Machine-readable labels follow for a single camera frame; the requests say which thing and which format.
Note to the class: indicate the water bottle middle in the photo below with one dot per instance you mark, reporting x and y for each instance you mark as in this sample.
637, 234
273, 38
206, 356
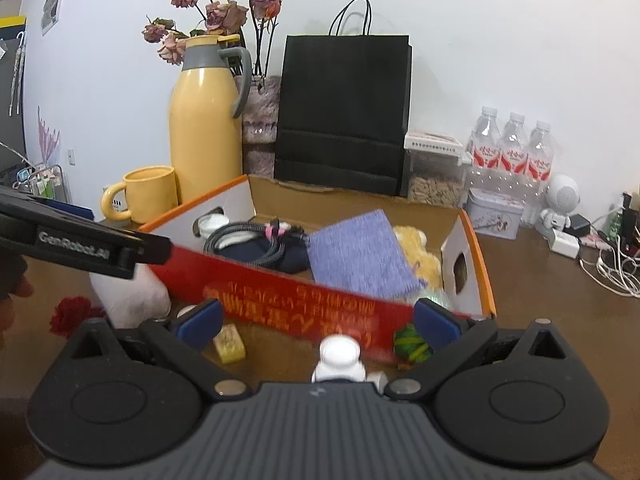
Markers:
512, 159

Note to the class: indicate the wall photo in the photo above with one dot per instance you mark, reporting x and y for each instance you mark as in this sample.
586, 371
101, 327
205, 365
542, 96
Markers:
51, 10

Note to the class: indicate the small printed tin box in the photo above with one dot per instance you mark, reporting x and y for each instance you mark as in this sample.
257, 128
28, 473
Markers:
494, 214

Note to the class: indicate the yellow ceramic mug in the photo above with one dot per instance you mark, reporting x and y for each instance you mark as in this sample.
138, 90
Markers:
149, 193

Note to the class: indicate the red cardboard box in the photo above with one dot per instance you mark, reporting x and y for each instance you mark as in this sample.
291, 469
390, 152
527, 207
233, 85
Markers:
295, 304

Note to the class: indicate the white robot figurine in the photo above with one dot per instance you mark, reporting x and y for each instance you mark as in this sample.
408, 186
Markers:
561, 198

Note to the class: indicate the clear jar of seeds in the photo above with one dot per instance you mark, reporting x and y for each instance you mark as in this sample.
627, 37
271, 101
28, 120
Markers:
434, 169

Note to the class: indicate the purple woven pouch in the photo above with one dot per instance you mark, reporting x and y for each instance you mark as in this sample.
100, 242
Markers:
361, 255

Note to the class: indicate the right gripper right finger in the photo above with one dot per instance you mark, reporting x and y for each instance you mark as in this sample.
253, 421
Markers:
457, 344

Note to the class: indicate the pink fuzzy vase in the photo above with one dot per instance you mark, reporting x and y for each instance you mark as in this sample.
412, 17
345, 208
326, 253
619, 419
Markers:
260, 126

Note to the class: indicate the white and yellow plush toy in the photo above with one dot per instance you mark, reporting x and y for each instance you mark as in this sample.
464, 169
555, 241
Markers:
425, 266

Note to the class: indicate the water bottle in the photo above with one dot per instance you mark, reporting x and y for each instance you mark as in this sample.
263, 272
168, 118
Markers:
540, 155
484, 150
512, 159

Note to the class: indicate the white round jar lid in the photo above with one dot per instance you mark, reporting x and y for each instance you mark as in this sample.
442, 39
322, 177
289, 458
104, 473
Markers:
210, 223

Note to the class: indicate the black paper shopping bag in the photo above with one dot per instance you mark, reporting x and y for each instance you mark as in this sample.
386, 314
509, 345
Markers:
344, 109

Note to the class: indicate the yellow soap bar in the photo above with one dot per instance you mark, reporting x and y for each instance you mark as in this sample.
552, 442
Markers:
229, 345

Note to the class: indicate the clear plastic ball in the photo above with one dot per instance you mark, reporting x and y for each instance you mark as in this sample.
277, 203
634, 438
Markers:
438, 296

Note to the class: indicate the green yarn ball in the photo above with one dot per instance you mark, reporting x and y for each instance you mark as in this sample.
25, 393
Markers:
410, 348

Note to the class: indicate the white charger adapter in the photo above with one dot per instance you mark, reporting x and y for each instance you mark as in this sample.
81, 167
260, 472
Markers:
563, 244

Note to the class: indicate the water bottle right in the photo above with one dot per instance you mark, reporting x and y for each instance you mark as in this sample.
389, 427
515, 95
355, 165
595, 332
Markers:
540, 155

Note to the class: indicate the metal wire rack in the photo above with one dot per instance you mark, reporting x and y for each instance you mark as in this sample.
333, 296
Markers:
42, 181

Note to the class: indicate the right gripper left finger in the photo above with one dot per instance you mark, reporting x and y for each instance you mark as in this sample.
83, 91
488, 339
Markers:
178, 343

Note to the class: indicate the water bottle left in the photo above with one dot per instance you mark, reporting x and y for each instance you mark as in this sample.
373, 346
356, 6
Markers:
484, 150

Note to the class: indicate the red artificial rose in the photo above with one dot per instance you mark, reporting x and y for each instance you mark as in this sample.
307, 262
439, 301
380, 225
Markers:
70, 313

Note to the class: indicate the white small bottle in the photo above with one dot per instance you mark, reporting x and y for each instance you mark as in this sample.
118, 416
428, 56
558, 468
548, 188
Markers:
339, 359

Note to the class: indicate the dried rose bouquet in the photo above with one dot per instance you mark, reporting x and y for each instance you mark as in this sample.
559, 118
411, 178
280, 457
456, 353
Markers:
218, 18

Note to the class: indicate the yellow thermos jug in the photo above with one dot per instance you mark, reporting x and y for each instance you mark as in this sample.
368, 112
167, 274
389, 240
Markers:
205, 114

